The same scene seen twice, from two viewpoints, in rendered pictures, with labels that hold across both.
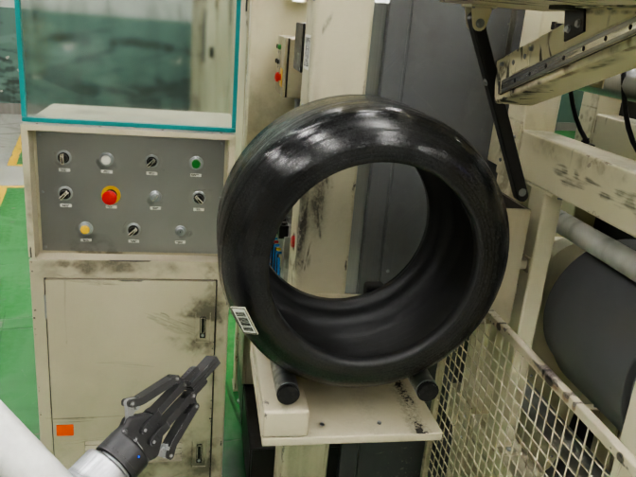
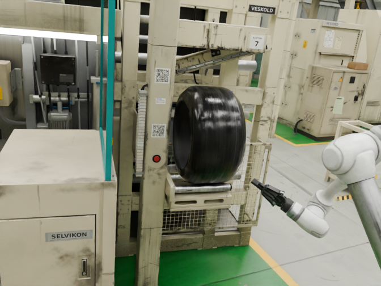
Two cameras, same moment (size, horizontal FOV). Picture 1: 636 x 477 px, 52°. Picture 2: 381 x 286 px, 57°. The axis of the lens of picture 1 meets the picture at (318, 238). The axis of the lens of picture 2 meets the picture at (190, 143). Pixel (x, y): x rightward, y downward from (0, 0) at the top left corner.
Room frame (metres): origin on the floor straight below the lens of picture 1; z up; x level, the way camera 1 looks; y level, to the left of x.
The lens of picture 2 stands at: (1.55, 1.85, 1.79)
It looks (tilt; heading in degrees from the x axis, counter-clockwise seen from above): 19 degrees down; 264
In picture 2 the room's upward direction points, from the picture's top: 6 degrees clockwise
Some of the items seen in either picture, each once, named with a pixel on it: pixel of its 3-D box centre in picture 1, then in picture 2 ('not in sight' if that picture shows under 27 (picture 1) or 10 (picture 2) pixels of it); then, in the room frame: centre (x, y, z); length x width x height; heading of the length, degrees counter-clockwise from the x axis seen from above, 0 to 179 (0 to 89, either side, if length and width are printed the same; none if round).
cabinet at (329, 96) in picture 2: not in sight; (331, 102); (-1.60, -4.15, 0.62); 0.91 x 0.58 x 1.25; 21
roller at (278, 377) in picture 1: (278, 350); (202, 188); (1.26, 0.06, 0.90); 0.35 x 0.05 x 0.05; 11
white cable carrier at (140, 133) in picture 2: not in sight; (141, 133); (1.61, 0.04, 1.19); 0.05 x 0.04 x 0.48; 101
